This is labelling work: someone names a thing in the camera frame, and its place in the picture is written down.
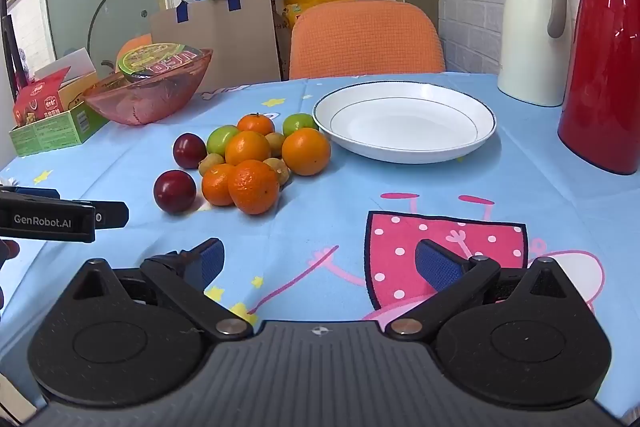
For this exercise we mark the blue cartoon printed tablecloth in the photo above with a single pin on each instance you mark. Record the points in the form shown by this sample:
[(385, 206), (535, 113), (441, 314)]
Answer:
[(350, 197)]

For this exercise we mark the green apple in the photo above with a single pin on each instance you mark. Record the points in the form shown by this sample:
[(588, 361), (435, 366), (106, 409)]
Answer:
[(223, 139), (299, 123)]

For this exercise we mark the large orange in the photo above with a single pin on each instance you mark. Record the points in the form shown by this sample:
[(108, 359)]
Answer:
[(306, 151)]

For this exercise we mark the white thermos jug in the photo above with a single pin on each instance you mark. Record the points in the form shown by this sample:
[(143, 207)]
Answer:
[(525, 32)]

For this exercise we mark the dark red plum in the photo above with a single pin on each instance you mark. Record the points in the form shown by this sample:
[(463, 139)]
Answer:
[(174, 191), (190, 150)]

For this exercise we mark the instant noodle cup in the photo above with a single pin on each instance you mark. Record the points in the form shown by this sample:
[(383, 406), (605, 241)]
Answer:
[(155, 59)]

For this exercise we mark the pink glass bowl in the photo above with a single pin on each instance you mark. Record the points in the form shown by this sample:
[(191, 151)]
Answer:
[(150, 102)]

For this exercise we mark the yellow plastic bag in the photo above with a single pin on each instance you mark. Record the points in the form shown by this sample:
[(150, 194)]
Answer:
[(305, 4)]

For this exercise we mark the green carton box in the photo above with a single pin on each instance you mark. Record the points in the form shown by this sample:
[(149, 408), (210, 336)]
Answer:
[(50, 134)]

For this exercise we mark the orange snack packet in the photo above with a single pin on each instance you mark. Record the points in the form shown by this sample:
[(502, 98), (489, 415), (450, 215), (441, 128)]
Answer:
[(80, 89)]

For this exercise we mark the blue tape strip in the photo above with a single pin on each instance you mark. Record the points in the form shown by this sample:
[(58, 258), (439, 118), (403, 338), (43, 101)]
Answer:
[(235, 3), (182, 13)]

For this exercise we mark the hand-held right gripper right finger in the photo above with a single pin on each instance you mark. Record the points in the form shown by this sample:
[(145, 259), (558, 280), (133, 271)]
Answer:
[(437, 264)]

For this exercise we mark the white plate with dark rim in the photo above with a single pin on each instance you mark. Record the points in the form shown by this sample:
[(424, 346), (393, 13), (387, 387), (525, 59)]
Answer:
[(400, 127)]

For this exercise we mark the person's left hand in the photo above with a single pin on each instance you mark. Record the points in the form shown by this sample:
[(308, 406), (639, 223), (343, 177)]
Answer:
[(7, 251)]

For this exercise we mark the black metal stand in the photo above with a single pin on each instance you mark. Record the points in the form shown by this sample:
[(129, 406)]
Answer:
[(11, 52)]

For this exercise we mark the small orange with stem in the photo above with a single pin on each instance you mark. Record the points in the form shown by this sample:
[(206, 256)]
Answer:
[(255, 123)]

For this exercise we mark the brown cardboard box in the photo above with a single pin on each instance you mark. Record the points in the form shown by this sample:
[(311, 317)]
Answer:
[(230, 42)]

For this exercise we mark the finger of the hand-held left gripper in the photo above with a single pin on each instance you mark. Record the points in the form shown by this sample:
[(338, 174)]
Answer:
[(112, 214)]

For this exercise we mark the white paper card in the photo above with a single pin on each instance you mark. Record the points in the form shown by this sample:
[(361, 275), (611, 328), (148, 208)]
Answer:
[(75, 62)]

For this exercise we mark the red thermos jug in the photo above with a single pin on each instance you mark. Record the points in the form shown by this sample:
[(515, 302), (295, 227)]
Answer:
[(605, 57)]

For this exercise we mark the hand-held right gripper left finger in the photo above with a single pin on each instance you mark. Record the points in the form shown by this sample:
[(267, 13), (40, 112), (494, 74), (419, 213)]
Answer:
[(207, 259)]

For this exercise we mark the red snack packet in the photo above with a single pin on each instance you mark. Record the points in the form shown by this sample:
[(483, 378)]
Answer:
[(37, 99)]

